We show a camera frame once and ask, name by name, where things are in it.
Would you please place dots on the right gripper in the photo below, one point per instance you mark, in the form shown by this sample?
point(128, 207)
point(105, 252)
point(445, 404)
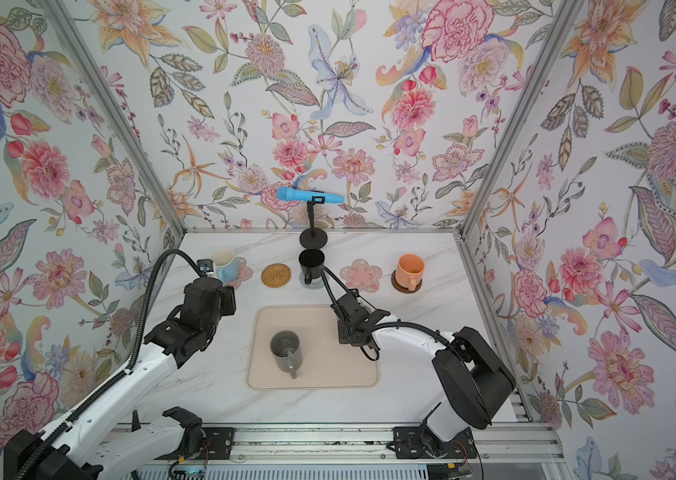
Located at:
point(342, 335)

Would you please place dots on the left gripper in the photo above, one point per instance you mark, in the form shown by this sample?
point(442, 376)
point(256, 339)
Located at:
point(228, 295)

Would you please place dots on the blue woven round coaster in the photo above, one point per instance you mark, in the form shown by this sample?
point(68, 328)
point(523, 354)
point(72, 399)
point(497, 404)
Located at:
point(320, 283)

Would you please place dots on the black cup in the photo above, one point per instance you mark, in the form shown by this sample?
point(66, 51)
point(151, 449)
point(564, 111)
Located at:
point(312, 263)

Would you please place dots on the woven rattan round coaster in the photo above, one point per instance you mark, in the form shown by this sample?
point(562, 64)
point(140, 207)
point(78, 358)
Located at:
point(276, 275)

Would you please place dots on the brown wooden round coaster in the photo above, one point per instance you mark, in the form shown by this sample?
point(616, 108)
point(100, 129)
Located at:
point(401, 288)

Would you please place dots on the light blue cup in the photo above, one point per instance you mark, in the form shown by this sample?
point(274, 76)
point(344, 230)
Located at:
point(226, 266)

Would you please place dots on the grey cup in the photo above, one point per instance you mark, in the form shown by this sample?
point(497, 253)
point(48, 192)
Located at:
point(286, 349)

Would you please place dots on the orange cup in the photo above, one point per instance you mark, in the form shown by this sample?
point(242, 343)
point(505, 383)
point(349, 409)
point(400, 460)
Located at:
point(409, 272)

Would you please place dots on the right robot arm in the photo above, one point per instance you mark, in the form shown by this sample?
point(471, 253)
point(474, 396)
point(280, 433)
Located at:
point(475, 380)

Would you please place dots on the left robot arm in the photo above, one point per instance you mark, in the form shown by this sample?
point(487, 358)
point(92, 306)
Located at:
point(73, 446)

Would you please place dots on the pink flower silicone coaster right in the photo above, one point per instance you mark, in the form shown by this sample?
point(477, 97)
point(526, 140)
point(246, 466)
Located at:
point(361, 275)

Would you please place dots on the pink flower silicone coaster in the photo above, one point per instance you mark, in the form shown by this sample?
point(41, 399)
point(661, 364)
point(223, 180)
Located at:
point(361, 275)
point(245, 273)

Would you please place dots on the pink flower silicone coaster left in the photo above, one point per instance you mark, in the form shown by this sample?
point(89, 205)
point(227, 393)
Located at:
point(245, 273)

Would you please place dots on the black microphone stand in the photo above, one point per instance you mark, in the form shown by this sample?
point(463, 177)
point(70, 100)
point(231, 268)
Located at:
point(313, 237)

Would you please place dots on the beige silicone tray mat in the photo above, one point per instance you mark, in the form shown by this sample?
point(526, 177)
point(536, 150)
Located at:
point(327, 364)

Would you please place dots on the blue microphone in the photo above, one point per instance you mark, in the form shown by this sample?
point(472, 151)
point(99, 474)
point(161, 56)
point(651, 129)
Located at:
point(287, 194)

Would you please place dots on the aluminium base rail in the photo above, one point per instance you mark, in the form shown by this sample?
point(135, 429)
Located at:
point(366, 443)

